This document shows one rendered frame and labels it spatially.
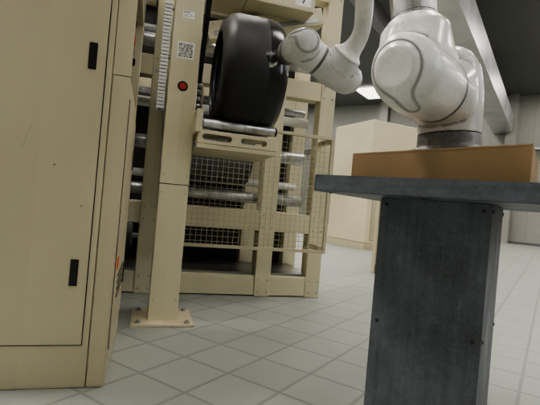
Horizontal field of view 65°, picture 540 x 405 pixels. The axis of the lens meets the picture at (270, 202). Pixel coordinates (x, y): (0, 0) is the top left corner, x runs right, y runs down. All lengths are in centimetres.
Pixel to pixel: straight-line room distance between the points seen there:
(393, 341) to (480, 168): 45
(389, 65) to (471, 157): 26
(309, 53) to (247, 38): 57
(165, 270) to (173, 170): 45
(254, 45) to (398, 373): 137
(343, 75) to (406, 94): 55
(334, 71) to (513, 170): 69
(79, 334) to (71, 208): 36
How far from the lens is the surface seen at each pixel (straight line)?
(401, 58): 94
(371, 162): 106
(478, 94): 117
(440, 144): 112
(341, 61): 146
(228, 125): 192
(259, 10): 260
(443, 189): 94
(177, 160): 196
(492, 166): 100
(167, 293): 200
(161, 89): 201
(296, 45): 140
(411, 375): 113
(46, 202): 132
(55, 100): 134
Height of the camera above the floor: 57
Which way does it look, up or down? level
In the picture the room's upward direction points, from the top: 5 degrees clockwise
